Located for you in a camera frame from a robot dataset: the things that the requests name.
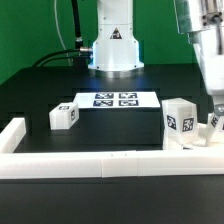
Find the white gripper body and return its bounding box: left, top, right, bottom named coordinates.
left=193, top=29, right=224, bottom=104

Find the white marker tag plate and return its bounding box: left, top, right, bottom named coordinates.
left=74, top=92, right=160, bottom=109

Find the black curved base cable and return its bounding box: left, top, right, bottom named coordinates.
left=31, top=46, right=94, bottom=69

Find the black thick cable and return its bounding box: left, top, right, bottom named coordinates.
left=71, top=0, right=84, bottom=51

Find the thin white cable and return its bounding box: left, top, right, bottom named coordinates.
left=54, top=0, right=72, bottom=67

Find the white U-shaped fence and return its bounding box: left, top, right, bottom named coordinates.
left=0, top=118, right=224, bottom=179

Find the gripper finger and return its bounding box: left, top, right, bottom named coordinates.
left=214, top=104, right=224, bottom=116

